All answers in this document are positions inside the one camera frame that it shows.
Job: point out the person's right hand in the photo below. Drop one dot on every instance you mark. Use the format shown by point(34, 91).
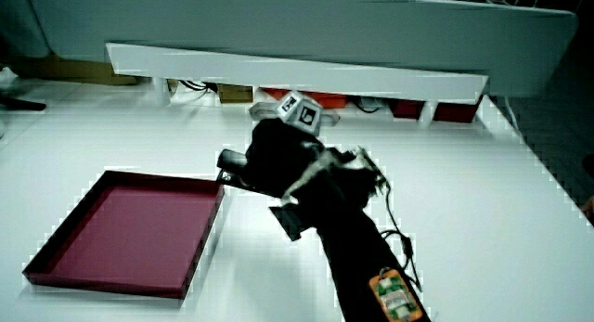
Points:
point(278, 159)

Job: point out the black stapler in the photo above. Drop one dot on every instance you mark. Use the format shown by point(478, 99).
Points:
point(232, 160)

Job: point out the person's right forearm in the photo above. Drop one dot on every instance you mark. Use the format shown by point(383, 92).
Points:
point(357, 252)

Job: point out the orange forearm sensor module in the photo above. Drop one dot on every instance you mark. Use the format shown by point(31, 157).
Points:
point(395, 296)

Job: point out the white desk shelf riser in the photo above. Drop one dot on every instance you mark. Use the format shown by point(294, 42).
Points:
point(278, 72)

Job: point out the white desk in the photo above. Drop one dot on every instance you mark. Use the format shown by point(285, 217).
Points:
point(473, 206)

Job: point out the printed marker cube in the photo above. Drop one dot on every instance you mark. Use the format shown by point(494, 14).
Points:
point(262, 110)

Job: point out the orange-red box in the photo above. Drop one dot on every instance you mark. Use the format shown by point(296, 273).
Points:
point(327, 99)

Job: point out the yellow-brown box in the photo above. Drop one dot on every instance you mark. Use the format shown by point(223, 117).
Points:
point(235, 94)

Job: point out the dark red box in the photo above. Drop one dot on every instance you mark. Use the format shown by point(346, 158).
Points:
point(406, 109)
point(457, 112)

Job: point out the maroon flat tray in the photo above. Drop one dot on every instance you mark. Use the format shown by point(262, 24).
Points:
point(134, 234)

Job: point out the brown cardboard box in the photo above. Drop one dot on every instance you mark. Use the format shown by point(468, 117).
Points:
point(69, 71)

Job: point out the black flat object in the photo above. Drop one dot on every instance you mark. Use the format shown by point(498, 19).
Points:
point(21, 104)

